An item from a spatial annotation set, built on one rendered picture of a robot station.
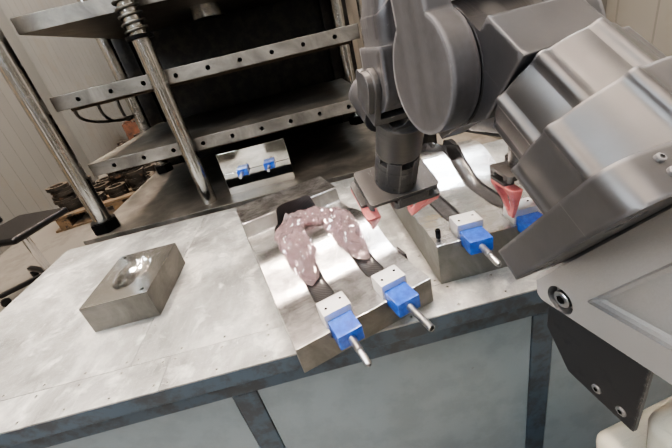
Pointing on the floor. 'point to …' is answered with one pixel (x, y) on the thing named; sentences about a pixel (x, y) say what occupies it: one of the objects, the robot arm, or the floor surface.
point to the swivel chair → (20, 226)
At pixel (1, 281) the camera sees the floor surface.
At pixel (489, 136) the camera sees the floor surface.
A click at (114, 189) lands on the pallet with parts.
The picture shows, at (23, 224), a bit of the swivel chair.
